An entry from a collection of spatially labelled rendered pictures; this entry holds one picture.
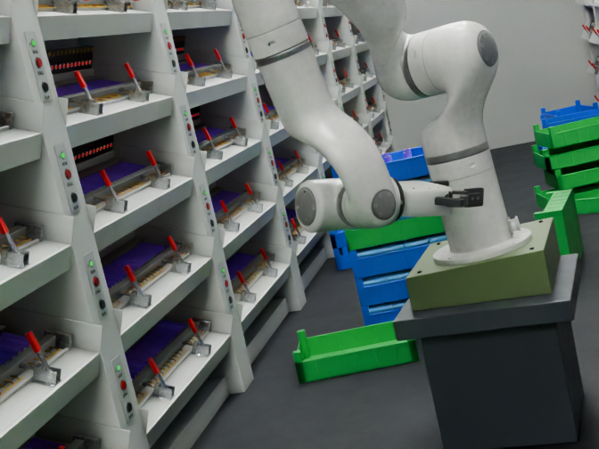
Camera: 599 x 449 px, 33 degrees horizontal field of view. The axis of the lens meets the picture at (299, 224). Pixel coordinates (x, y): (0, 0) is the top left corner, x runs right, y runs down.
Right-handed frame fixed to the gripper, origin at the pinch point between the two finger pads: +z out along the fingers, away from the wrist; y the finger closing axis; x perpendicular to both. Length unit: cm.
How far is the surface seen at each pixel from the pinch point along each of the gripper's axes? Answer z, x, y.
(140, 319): -41, -29, -46
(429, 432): 8, -51, -15
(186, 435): -26, -60, -57
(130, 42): -22, 24, -95
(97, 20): -41, 29, -66
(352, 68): 176, 10, -293
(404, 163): 48, -7, -79
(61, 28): -52, 27, -54
